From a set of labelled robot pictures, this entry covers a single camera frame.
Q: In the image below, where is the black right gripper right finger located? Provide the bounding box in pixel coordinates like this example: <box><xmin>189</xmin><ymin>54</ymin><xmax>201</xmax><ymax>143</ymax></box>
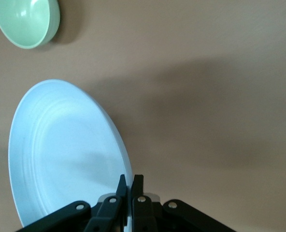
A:
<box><xmin>131</xmin><ymin>174</ymin><xmax>239</xmax><ymax>232</ymax></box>

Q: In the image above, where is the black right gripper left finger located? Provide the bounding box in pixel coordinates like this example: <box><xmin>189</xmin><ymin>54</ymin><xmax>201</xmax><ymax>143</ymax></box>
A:
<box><xmin>14</xmin><ymin>174</ymin><xmax>128</xmax><ymax>232</ymax></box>

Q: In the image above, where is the light blue plate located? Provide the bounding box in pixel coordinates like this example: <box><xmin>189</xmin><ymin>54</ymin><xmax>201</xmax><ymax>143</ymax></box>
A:
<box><xmin>7</xmin><ymin>79</ymin><xmax>134</xmax><ymax>228</ymax></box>

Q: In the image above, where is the brown table cover sheet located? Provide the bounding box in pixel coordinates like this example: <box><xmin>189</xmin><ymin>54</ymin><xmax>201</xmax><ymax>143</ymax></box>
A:
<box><xmin>0</xmin><ymin>0</ymin><xmax>286</xmax><ymax>232</ymax></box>

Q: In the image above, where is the green bowl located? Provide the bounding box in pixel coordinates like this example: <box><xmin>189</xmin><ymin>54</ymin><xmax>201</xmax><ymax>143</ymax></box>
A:
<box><xmin>0</xmin><ymin>0</ymin><xmax>61</xmax><ymax>50</ymax></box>

